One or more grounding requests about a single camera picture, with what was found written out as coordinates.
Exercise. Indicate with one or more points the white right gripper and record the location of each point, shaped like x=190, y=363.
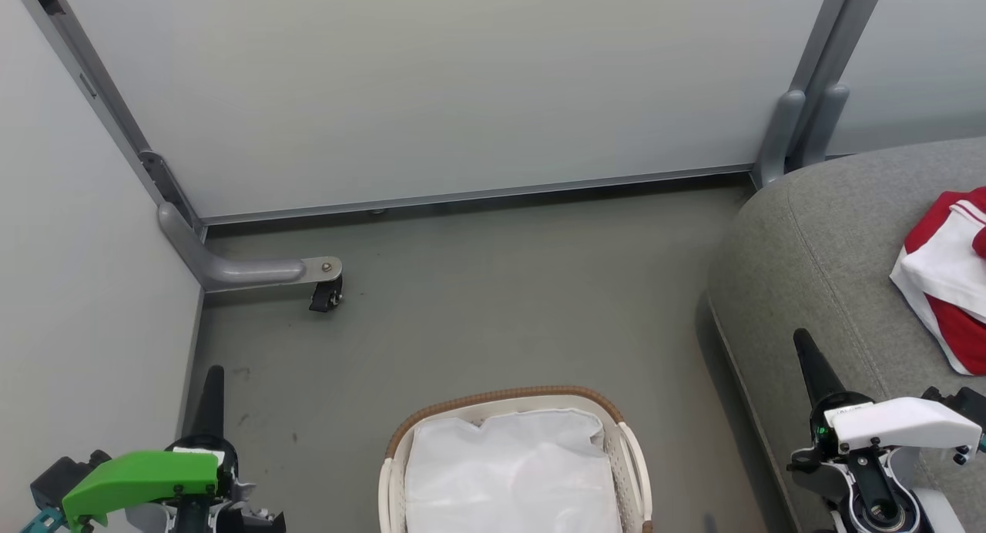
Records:
x=901, y=425

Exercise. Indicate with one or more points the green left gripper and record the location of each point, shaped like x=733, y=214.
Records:
x=139, y=479

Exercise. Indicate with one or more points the red and white garment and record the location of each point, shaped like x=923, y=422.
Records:
x=947, y=271

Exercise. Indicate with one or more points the white basket with wicker rim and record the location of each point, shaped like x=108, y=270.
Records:
x=632, y=471

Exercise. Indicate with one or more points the white cloth basket liner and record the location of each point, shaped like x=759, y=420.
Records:
x=508, y=471

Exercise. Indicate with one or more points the grey fabric sofa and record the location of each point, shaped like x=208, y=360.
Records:
x=816, y=286

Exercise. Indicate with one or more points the grey partition foot with plate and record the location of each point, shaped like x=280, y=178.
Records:
x=231, y=271

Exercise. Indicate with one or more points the black caster wheel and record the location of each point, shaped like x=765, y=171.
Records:
x=325, y=296

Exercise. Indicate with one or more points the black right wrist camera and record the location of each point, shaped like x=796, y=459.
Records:
x=959, y=403

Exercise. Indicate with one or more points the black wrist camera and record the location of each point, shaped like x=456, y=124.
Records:
x=65, y=475
x=959, y=403

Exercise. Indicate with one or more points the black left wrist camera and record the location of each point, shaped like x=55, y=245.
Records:
x=65, y=475

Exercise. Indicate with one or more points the grey double partition post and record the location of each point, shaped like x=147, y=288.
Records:
x=816, y=94

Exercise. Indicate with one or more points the grey partition bottom rail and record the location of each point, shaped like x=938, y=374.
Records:
x=462, y=196

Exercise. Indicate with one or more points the grey slanted partition post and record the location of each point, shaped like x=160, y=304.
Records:
x=100, y=94

